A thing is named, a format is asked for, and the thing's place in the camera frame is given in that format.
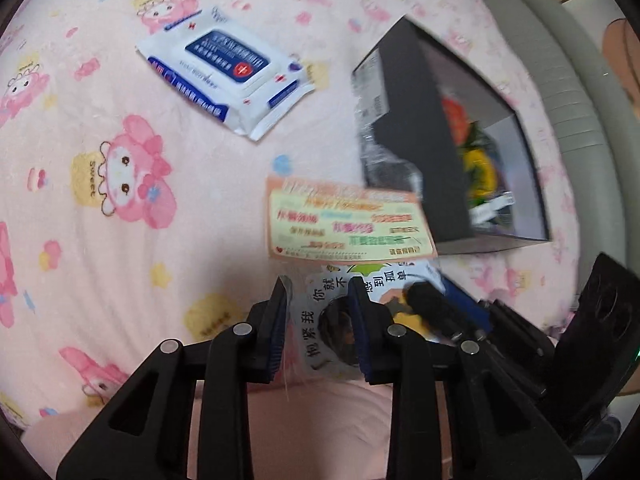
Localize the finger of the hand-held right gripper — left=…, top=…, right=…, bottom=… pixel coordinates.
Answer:
left=405, top=282, right=482, bottom=345
left=442, top=279, right=557, bottom=397

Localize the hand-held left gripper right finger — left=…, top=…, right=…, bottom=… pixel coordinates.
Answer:
left=347, top=276, right=582, bottom=480

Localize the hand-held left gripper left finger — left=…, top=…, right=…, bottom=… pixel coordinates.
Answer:
left=56, top=276, right=290, bottom=480

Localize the white printed snack packet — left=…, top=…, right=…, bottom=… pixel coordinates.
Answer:
left=279, top=259, right=451, bottom=382

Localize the yellow and pink card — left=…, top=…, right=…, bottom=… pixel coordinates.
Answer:
left=265, top=176, right=439, bottom=264

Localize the black cardboard box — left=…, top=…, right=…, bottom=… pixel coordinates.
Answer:
left=351, top=16, right=552, bottom=260

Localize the white small item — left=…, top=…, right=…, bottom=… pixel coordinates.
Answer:
left=470, top=192, right=516, bottom=226

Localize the yellow and green packet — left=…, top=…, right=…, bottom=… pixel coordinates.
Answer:
left=457, top=127, right=503, bottom=201

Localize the orange item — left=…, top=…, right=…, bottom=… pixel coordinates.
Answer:
left=442, top=98, right=471, bottom=136

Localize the pink printed blanket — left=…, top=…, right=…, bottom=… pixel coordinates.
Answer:
left=0, top=0, right=581, bottom=431

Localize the blue and white wipes pack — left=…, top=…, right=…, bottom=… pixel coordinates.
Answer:
left=136, top=6, right=316, bottom=142

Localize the grey padded bed frame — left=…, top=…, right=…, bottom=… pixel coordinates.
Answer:
left=472, top=0, right=640, bottom=286

